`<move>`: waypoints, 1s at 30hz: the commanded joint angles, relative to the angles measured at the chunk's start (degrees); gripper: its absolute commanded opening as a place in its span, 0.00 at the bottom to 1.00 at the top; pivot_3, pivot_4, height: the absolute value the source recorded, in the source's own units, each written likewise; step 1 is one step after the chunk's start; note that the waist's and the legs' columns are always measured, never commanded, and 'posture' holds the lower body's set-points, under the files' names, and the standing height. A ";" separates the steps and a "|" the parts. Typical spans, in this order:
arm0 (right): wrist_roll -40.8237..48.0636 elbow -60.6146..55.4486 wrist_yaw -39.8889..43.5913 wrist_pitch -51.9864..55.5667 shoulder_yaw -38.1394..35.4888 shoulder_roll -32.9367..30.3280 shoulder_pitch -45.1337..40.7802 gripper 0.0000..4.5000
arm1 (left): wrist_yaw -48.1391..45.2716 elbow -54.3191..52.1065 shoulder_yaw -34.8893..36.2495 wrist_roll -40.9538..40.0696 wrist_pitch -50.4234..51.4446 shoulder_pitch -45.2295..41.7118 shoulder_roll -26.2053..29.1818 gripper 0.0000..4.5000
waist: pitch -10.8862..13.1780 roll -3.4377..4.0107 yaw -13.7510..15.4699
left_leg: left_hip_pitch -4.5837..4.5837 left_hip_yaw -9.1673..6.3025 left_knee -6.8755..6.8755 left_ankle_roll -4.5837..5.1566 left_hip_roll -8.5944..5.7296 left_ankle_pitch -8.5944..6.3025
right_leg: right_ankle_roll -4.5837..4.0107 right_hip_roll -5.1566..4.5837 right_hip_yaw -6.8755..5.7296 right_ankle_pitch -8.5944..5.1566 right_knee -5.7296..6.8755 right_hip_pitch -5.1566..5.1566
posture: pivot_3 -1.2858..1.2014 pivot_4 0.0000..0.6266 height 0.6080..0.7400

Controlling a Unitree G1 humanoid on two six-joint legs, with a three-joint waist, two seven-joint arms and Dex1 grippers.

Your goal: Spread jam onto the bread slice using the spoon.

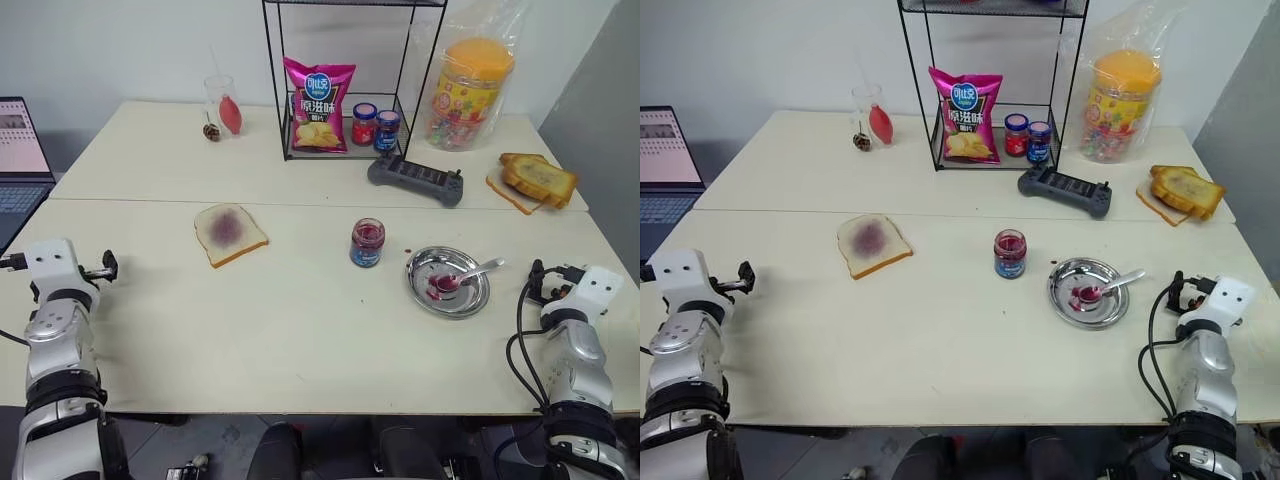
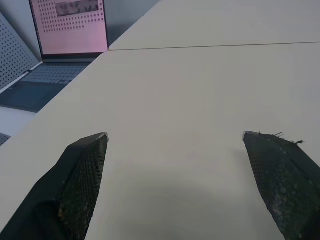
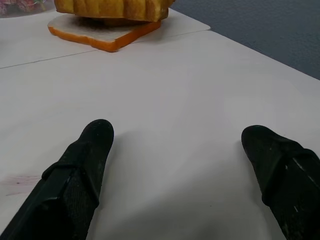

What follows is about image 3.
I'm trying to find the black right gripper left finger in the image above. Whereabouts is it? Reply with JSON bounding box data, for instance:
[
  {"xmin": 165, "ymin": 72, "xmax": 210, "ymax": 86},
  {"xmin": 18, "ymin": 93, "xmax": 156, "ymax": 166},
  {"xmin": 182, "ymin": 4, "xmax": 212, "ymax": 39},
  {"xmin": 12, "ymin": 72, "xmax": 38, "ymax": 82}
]
[{"xmin": 0, "ymin": 118, "xmax": 115, "ymax": 240}]

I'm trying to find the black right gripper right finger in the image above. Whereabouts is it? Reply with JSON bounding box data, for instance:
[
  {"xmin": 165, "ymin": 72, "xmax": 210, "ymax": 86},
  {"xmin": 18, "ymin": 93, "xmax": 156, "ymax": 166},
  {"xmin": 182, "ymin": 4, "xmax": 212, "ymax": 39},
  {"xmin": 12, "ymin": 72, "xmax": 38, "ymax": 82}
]
[{"xmin": 240, "ymin": 125, "xmax": 320, "ymax": 240}]

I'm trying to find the white bread slice orange crust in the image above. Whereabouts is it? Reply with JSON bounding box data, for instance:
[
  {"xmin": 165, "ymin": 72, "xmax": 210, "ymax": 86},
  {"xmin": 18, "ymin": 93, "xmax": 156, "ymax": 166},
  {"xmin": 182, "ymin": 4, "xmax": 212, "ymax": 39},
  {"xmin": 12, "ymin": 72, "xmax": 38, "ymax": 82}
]
[{"xmin": 47, "ymin": 13, "xmax": 162, "ymax": 53}]

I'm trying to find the toasted golden bread slice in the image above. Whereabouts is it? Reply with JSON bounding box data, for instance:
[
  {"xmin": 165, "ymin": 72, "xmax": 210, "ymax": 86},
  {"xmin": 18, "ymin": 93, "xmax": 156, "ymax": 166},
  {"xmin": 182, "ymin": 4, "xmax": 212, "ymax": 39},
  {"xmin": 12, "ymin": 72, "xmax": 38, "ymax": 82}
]
[{"xmin": 54, "ymin": 0, "xmax": 170, "ymax": 23}]

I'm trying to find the clear plastic bag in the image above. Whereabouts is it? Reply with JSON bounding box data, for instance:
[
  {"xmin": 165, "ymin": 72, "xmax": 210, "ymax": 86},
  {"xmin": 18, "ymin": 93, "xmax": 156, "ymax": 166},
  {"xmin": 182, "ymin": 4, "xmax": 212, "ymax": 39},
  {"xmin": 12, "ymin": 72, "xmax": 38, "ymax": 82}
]
[{"xmin": 0, "ymin": 0, "xmax": 55, "ymax": 18}]

